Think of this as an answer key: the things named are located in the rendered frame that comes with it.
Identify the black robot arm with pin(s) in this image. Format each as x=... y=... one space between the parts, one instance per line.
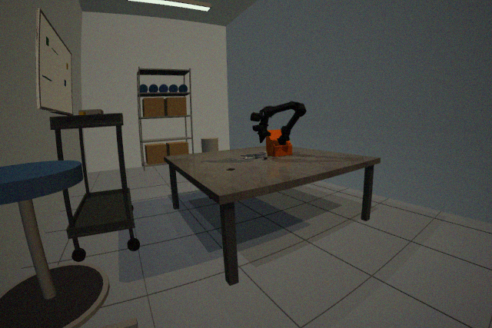
x=298 y=107

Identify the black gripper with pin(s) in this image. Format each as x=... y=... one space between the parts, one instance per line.
x=264 y=133

